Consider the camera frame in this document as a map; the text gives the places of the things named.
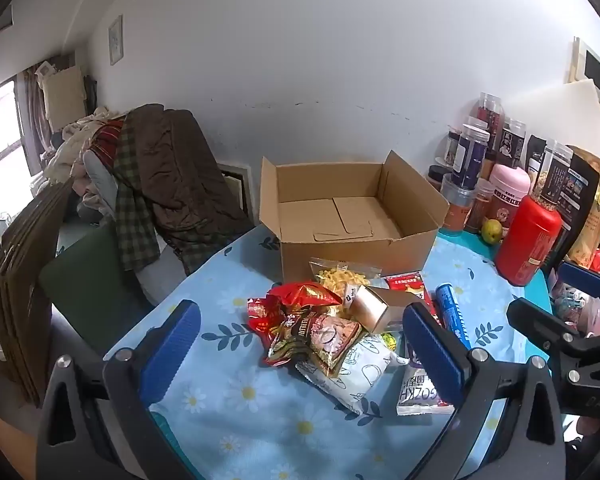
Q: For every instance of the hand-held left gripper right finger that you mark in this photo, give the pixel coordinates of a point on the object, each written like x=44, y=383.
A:
x=430, y=350

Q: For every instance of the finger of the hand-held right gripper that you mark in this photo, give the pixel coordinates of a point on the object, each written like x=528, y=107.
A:
x=582, y=277
x=540, y=320

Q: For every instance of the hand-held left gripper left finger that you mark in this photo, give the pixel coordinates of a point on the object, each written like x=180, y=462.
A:
x=172, y=350

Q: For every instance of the blue snack tube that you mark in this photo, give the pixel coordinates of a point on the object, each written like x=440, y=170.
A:
x=450, y=310

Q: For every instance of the white purple sachet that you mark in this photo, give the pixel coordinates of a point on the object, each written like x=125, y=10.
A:
x=420, y=395

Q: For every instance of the gold box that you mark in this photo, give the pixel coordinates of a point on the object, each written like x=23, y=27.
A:
x=375, y=307

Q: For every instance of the white patterned snack packet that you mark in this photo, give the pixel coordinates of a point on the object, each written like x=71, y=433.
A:
x=365, y=375

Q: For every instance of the brown pink snack packet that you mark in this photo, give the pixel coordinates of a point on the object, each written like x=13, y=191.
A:
x=335, y=340

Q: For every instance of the waffle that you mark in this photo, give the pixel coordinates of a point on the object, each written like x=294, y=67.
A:
x=340, y=277

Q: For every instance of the cardboard box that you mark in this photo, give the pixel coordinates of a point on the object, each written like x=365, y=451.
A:
x=330, y=260

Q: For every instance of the red crinkly snack packet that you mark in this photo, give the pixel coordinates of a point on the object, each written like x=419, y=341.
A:
x=300, y=295

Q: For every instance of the teal table cover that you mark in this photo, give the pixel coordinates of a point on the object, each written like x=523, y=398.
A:
x=540, y=305

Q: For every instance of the red canister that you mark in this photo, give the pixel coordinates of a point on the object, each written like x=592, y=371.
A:
x=527, y=245

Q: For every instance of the green fruit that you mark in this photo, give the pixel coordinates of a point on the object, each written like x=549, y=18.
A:
x=491, y=231

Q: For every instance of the dark green seat cushion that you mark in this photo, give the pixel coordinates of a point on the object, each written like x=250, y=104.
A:
x=90, y=285

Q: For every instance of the clear jar with granola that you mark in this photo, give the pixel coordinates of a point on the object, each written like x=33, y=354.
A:
x=552, y=175

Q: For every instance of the pink lidded jar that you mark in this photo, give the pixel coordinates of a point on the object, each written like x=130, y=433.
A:
x=507, y=195

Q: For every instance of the slim jar red contents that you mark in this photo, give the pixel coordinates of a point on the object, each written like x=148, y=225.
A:
x=481, y=210

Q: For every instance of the small black pouch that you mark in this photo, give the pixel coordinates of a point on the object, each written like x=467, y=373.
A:
x=535, y=152

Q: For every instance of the wide jar orange contents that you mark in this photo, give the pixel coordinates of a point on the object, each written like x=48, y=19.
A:
x=455, y=210

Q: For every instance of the jar with black label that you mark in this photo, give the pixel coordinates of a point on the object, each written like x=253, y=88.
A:
x=512, y=142

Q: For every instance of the flat cardboard sheets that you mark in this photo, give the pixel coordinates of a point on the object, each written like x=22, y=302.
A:
x=25, y=285

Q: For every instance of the tall jar dark blue label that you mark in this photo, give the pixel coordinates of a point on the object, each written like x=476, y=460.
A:
x=467, y=160

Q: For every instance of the white foam board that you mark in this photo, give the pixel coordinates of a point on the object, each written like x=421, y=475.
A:
x=555, y=110

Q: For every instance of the brown lidded jar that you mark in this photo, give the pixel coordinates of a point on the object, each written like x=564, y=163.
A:
x=437, y=177

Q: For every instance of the tall jar red contents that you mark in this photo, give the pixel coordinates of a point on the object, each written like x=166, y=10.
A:
x=489, y=112

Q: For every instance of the red plaid garment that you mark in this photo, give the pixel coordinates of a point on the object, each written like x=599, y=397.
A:
x=107, y=142

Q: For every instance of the beige clothes pile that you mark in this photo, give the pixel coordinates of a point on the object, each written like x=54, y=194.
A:
x=72, y=145

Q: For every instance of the curtain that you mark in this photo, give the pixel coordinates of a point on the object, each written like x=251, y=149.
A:
x=35, y=115

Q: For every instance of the tan cardboard panel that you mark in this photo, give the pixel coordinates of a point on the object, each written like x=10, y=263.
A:
x=65, y=97

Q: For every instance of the framed wall picture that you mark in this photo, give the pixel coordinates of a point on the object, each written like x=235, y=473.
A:
x=115, y=40

